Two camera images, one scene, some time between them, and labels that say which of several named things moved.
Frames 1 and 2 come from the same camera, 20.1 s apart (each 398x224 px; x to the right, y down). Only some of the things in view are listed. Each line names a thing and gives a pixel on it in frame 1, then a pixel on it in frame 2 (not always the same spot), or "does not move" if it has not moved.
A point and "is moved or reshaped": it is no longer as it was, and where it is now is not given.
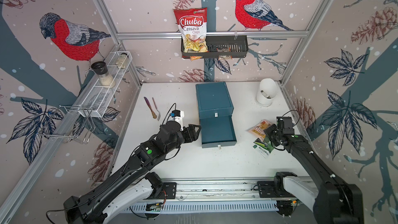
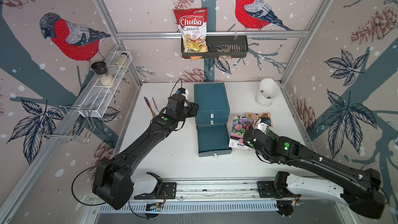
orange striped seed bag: [257, 129] is moved or reshaped
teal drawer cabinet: [214, 100] is moved or reshaped
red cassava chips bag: [192, 24] does not move
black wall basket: [223, 46] does not move
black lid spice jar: [99, 68] does not move
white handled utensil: [264, 93] does not move
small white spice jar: [121, 61] does not move
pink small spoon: [159, 114] does not move
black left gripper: [187, 130] → [191, 106]
